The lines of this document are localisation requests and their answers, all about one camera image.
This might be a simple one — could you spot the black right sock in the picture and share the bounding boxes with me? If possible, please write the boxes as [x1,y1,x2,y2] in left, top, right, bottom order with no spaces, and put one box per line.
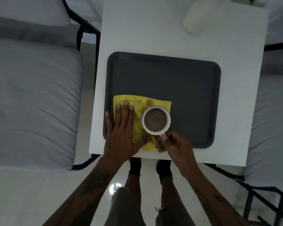
[156,160,173,186]

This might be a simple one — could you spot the person's leg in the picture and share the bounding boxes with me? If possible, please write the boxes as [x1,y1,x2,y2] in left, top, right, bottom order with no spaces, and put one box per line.
[125,174,142,203]
[161,177,180,210]

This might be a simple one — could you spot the person's left leg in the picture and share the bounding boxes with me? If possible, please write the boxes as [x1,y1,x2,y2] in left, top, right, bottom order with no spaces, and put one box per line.
[125,174,142,203]

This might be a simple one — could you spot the white blue-patterned coffee cup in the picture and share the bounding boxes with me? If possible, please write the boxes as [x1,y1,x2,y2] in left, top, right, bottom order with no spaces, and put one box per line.
[141,105,172,137]

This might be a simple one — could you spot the person's right leg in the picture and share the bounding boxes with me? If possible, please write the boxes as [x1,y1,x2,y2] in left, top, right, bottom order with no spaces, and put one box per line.
[161,177,180,210]

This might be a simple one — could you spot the light grey seat cushion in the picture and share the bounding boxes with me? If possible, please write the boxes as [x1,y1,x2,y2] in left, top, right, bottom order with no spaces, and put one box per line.
[244,75,283,189]
[0,37,83,172]

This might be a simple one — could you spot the person's right forearm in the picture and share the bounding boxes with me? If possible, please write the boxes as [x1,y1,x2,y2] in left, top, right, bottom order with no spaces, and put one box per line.
[177,167,250,226]

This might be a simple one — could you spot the black sock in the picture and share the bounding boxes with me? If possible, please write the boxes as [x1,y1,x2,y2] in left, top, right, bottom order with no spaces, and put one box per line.
[156,160,173,186]
[128,157,142,178]

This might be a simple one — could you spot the yellow stained cloth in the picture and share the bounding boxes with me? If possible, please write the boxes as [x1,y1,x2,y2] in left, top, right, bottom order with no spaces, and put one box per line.
[113,94,172,152]

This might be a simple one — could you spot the person's left forearm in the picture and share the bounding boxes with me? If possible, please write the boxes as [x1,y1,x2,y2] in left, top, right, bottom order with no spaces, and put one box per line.
[42,157,123,226]

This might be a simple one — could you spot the grey frayed shorts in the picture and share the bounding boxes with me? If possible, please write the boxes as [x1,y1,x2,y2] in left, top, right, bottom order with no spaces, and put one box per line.
[105,187,196,226]

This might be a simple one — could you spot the right grey cushioned chair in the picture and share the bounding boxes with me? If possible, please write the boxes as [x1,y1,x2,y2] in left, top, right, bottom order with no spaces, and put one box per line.
[204,40,283,226]

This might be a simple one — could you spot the black left sock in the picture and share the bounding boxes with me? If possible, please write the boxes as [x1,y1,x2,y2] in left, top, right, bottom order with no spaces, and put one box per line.
[128,157,142,178]

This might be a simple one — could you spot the light grey back cushion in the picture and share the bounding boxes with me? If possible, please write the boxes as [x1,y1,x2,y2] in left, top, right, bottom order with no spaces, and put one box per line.
[0,0,71,27]
[264,7,283,45]

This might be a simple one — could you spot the person's left hand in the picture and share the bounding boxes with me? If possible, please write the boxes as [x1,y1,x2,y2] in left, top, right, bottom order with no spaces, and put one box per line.
[103,100,151,165]

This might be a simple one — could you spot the person's right hand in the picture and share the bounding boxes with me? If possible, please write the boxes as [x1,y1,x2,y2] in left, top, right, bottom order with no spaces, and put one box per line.
[155,131,198,173]

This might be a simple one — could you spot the dark grey tray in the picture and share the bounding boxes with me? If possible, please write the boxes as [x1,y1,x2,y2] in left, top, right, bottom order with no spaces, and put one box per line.
[103,51,222,149]

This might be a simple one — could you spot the white ceramic vase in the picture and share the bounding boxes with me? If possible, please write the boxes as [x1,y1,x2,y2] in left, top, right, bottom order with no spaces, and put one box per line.
[183,0,217,35]

